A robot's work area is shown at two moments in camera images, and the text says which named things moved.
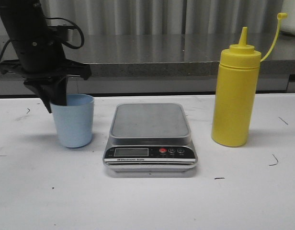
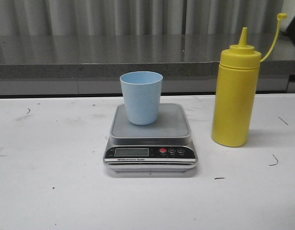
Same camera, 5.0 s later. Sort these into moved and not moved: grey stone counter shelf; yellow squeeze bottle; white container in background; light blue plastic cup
Moved: light blue plastic cup
Not moved: grey stone counter shelf; white container in background; yellow squeeze bottle
